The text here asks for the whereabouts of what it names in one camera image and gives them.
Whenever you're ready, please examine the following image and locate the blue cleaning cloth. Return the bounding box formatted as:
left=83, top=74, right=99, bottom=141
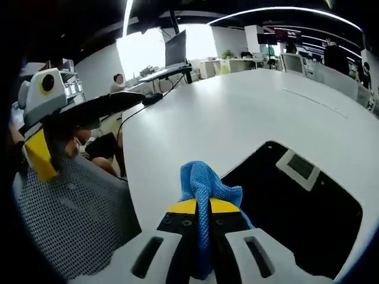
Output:
left=179, top=160, right=256, bottom=280

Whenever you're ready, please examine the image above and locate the black mouse cable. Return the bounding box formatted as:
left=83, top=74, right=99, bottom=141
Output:
left=116, top=73, right=185, bottom=179

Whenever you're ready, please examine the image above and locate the grey laptop stand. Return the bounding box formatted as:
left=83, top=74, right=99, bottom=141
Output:
left=137, top=65, right=194, bottom=84

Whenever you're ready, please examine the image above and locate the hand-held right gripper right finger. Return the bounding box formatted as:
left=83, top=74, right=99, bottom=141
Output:
left=207, top=197, right=336, bottom=284

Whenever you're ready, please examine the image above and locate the black computer mouse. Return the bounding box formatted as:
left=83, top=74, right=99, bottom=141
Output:
left=142, top=92, right=164, bottom=107

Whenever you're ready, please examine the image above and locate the white mesh office chair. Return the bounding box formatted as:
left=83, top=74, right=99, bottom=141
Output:
left=280, top=53, right=308, bottom=75

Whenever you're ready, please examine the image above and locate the grey mesh office chair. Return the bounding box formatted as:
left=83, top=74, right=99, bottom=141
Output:
left=12, top=156, right=143, bottom=282

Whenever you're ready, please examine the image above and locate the white desk cabinet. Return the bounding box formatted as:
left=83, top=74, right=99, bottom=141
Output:
left=200, top=57, right=265, bottom=80

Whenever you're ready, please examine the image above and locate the red wall screen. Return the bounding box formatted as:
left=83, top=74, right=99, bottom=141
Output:
left=273, top=27, right=303, bottom=41

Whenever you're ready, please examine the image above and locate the black flat pad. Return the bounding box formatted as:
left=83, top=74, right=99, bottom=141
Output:
left=49, top=91, right=146, bottom=128

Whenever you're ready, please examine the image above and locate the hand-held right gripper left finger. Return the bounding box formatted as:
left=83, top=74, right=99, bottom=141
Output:
left=88, top=198, right=205, bottom=284

